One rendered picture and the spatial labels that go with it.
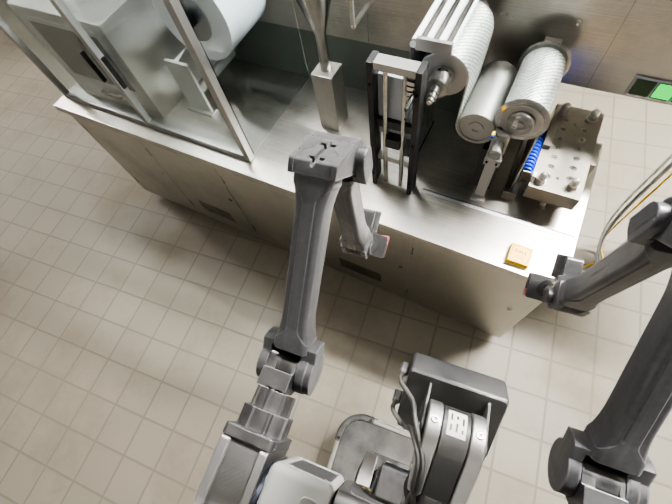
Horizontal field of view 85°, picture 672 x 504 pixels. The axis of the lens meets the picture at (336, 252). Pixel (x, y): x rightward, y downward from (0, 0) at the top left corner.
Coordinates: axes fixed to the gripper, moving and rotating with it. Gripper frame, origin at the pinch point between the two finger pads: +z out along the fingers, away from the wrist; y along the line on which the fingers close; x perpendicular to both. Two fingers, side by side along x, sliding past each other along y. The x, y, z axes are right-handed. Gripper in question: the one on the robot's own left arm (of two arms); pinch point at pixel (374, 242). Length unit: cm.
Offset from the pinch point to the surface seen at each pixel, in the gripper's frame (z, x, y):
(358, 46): 34, -74, 32
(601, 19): 8, -78, -47
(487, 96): 8, -53, -22
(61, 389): 44, 134, 168
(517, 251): 18.7, -8.1, -45.0
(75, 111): 31, -25, 172
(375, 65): -17, -47, 9
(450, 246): 19.3, -4.3, -23.7
